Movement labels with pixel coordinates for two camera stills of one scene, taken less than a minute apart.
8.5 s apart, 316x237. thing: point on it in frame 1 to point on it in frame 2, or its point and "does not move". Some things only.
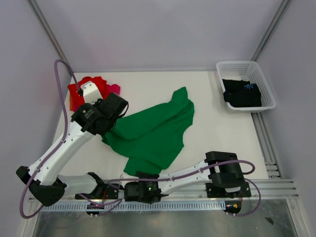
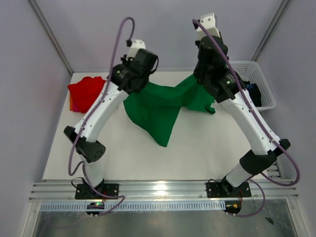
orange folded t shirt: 71,101 does not move
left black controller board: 92,206 does not move
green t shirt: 150,138 to 156,107
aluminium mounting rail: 277,189 does not move
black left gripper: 97,102 to 126,62
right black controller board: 232,206 does not move
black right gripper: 145,199 to 198,42
